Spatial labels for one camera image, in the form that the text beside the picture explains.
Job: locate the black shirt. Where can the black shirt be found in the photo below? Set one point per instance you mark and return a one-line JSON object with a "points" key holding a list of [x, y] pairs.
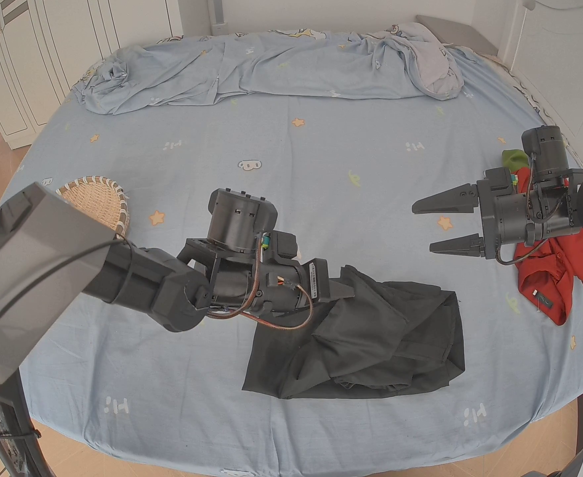
{"points": [[371, 336]]}

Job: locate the green garment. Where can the green garment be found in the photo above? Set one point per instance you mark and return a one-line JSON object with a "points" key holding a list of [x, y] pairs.
{"points": [[514, 159]]}

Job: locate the white wardrobe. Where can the white wardrobe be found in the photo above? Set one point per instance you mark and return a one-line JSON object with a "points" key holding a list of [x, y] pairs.
{"points": [[47, 42]]}

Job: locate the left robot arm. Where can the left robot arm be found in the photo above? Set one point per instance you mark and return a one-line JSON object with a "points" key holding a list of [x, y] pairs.
{"points": [[47, 266]]}

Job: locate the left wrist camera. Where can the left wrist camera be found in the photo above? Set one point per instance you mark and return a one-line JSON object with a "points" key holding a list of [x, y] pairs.
{"points": [[285, 245]]}

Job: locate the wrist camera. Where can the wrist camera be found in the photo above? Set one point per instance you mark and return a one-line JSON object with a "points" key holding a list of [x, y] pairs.
{"points": [[501, 177], [285, 245]]}

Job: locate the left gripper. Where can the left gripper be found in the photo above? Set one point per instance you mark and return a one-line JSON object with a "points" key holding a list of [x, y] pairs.
{"points": [[291, 286]]}

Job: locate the red shirt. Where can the red shirt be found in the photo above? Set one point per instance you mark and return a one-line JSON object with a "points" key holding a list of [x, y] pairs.
{"points": [[555, 271]]}

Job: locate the bed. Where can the bed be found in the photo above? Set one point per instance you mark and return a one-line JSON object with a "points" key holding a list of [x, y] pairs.
{"points": [[291, 142]]}

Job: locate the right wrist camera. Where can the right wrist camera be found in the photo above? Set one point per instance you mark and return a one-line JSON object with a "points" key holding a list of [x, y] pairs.
{"points": [[501, 177]]}

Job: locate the round woven basket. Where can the round woven basket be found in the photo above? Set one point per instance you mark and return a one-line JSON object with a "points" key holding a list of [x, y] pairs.
{"points": [[105, 204]]}

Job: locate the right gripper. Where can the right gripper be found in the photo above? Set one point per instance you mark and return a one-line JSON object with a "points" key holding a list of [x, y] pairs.
{"points": [[507, 219]]}

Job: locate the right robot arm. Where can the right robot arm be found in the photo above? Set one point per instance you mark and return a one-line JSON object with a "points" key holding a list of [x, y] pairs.
{"points": [[579, 201]]}

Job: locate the pale blue quilt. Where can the pale blue quilt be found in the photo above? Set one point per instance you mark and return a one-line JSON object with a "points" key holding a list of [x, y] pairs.
{"points": [[296, 67]]}

